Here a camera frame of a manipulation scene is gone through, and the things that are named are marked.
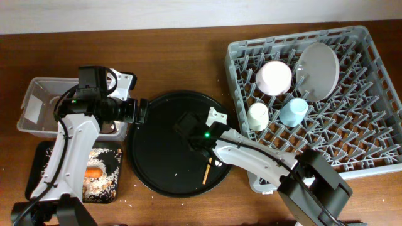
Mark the pale green plate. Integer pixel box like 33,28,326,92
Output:
296,43,340,102

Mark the cream cup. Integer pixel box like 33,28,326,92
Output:
247,102,269,132

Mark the white label on bin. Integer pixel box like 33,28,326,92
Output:
24,95,43,124

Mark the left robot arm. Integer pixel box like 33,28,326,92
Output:
11,66,149,225

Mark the white plastic fork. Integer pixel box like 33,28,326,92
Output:
214,160,222,167

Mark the white bowl with food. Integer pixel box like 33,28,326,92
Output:
256,61,292,96

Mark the grey dishwasher rack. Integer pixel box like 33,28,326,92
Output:
225,26,401,180

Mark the black rectangular tray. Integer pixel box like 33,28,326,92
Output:
25,141,122,204

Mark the light blue cup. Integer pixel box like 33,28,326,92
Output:
279,98,308,127

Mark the spilled rice food waste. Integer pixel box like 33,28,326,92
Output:
44,148,122,203

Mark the round black serving tray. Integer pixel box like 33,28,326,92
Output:
126,91,232,198

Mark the wooden chopstick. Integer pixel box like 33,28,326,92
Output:
202,158,212,185

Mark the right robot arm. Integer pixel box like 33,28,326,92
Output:
173,108,352,225

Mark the clear plastic waste bin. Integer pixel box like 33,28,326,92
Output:
17,77,135,141

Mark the orange carrot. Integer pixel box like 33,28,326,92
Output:
85,168,103,179

